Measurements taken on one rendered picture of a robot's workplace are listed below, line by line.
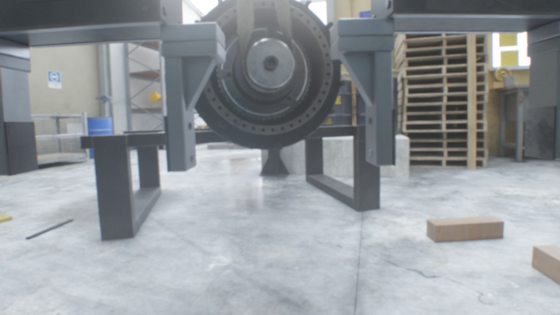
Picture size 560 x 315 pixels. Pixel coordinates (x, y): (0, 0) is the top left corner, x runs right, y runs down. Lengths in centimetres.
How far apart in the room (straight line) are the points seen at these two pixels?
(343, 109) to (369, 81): 386
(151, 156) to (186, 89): 275
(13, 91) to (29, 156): 5
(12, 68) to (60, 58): 744
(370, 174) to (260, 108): 139
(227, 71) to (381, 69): 79
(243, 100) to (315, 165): 228
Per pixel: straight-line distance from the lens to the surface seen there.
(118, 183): 194
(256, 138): 94
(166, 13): 22
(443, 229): 181
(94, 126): 709
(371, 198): 225
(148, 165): 298
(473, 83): 429
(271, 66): 81
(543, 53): 29
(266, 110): 97
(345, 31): 21
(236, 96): 96
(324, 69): 93
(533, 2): 26
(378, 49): 21
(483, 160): 442
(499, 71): 572
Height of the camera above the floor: 69
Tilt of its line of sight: 4 degrees down
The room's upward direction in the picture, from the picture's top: 2 degrees counter-clockwise
